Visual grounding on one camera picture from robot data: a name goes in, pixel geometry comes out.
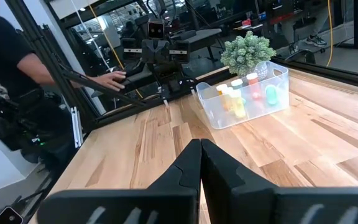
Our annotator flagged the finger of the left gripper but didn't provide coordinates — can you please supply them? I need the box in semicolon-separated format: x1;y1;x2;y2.
155;39;170;65
141;39;157;65

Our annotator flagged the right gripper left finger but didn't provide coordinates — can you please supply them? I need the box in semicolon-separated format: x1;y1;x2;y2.
147;138;203;200

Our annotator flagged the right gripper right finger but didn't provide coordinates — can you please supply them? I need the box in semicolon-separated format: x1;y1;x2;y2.
201;139;278;224

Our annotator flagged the small orange pill bottle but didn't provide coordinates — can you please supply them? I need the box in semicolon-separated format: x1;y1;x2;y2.
216;83;229;111

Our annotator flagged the teal pill bottle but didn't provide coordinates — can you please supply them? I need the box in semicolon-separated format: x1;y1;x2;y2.
231;78;247;105

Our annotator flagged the small yellow pill bottle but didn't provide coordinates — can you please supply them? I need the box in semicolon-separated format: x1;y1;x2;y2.
230;90;247;119
224;86;237;113

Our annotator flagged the red pill bottle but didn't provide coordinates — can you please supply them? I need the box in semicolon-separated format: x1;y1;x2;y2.
246;73;260;100

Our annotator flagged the green pill bottle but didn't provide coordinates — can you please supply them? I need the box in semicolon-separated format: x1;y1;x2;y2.
265;84;278;106

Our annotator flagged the clear plastic bin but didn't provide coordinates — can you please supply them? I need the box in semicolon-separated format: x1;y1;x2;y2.
196;60;290;130

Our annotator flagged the gray side table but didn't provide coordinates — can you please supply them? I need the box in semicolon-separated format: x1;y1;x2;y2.
169;27;223;63

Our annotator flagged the person's hand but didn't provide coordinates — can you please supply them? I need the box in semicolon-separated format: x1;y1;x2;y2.
96;70;127;93

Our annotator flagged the green artificial potted plant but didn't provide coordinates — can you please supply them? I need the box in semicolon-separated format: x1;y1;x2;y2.
220;30;277;78

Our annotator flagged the person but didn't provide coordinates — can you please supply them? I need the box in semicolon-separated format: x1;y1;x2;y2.
0;0;127;103
280;6;329;54

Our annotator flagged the black blocky equipment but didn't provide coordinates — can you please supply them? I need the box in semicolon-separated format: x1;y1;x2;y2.
0;86;74;170

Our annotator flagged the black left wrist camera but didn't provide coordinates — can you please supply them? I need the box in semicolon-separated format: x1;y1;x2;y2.
147;18;167;40

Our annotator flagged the yellow extension cable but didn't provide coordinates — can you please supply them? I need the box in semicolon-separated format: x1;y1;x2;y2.
326;0;334;68
87;2;127;71

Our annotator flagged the silver metal bracket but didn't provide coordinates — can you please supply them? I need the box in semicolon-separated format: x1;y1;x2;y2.
70;105;84;149

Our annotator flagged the small black camera box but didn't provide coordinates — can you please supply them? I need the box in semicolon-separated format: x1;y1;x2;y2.
0;205;24;224

